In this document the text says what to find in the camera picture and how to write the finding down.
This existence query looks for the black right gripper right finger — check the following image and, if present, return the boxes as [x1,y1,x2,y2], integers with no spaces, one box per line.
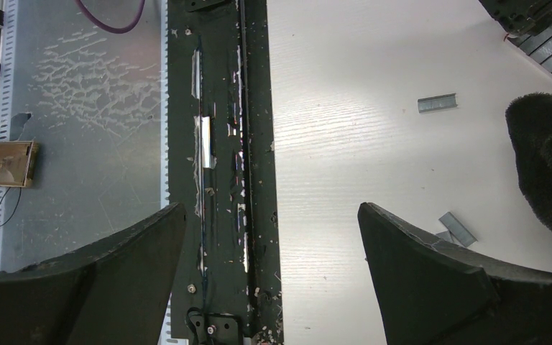
[357,203,552,344]

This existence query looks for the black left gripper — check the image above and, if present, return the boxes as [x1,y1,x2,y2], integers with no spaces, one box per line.
[479,0,552,36]

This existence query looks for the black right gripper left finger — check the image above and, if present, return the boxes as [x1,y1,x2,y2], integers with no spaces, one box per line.
[0,203,186,344]

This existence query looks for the grey staple strip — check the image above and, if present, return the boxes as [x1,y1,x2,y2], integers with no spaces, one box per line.
[417,93,458,114]
[436,231,454,243]
[439,212,477,247]

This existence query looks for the black floral plush pillow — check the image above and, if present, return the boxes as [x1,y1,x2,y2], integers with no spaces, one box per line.
[505,93,552,232]

